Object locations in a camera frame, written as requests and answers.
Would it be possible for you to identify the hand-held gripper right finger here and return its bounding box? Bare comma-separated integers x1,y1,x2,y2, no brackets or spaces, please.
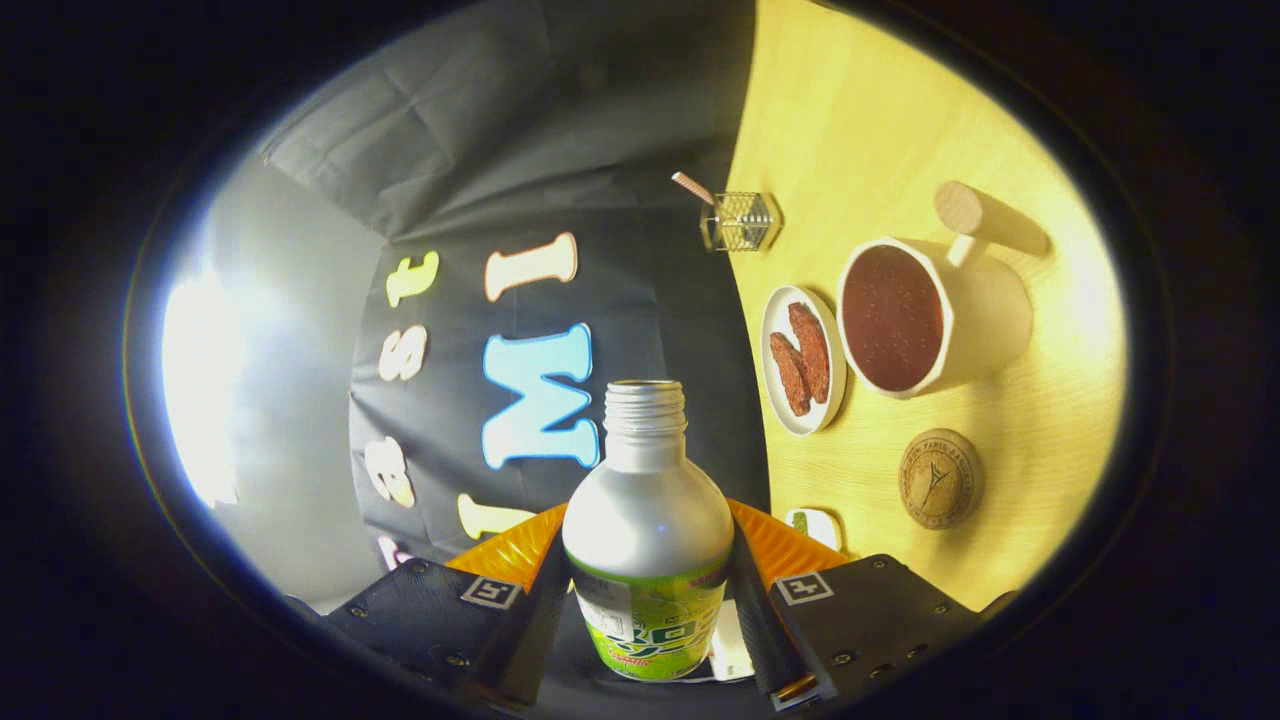
727,498,986,711

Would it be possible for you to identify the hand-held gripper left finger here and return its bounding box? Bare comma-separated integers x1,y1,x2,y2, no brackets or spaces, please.
325,502,571,711

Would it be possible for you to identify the silver juice bottle green label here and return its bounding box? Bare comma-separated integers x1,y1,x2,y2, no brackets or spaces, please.
562,380,736,682

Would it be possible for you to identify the round cork coaster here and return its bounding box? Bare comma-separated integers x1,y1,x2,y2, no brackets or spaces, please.
898,428,985,531

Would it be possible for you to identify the white cup wooden handle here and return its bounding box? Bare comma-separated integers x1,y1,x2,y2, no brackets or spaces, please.
836,180,1051,401

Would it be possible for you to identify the white divided bean dish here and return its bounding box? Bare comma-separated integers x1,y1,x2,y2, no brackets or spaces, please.
785,508,843,554

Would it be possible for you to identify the white oval plate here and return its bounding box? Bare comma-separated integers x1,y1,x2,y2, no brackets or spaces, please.
760,285,849,437

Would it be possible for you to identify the brown meat slice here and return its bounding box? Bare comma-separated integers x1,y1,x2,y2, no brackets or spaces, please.
768,332,811,417
787,302,831,405

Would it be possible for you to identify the light wooden table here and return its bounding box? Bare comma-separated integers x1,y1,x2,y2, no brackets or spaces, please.
722,0,1129,613

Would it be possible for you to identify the black backdrop cloth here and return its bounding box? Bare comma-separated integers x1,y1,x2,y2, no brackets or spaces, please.
260,0,773,573

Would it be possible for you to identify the wire mesh basket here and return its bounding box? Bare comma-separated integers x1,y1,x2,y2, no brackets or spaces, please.
700,191,783,253

